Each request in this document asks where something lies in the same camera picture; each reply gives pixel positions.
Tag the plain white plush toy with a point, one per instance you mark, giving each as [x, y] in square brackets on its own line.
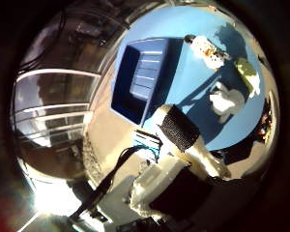
[227, 101]

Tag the white brown-spotted plush toy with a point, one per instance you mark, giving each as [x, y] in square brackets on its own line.
[208, 51]

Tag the blue plastic container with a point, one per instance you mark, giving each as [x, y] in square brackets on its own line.
[145, 74]

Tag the green and white toy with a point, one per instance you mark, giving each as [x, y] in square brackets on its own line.
[246, 72]

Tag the metal window railing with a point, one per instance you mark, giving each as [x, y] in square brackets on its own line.
[54, 72]

